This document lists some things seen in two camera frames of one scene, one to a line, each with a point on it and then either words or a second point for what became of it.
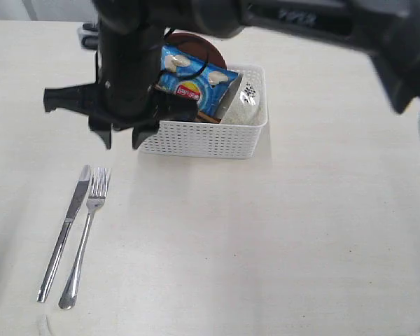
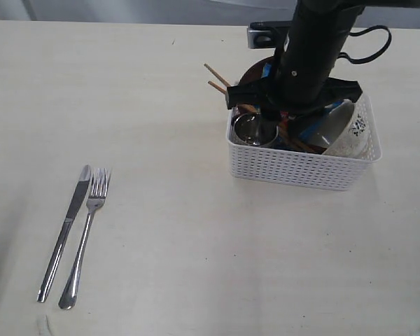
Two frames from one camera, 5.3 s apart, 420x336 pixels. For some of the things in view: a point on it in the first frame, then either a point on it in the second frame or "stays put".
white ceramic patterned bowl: x=246 y=105 → x=343 y=131
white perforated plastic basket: x=207 y=139 → x=291 y=167
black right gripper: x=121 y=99 → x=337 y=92
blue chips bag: x=192 y=78 → x=296 y=134
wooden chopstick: x=208 y=117 → x=283 y=127
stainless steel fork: x=101 y=178 stays put
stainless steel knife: x=83 y=187 stays put
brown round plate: x=198 y=46 → x=253 y=75
